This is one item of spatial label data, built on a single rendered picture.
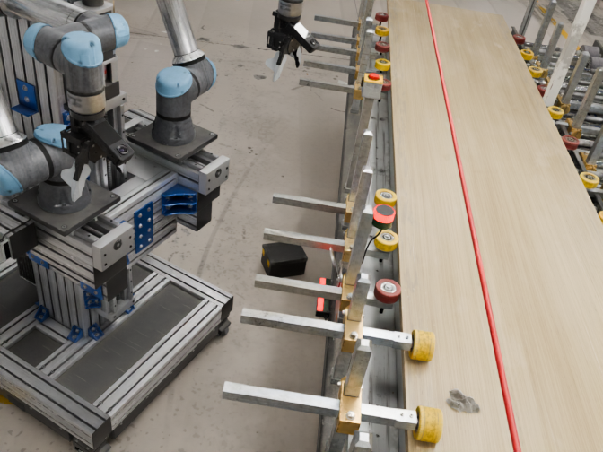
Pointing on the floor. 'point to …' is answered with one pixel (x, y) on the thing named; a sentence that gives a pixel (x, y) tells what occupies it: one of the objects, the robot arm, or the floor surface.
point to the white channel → (568, 51)
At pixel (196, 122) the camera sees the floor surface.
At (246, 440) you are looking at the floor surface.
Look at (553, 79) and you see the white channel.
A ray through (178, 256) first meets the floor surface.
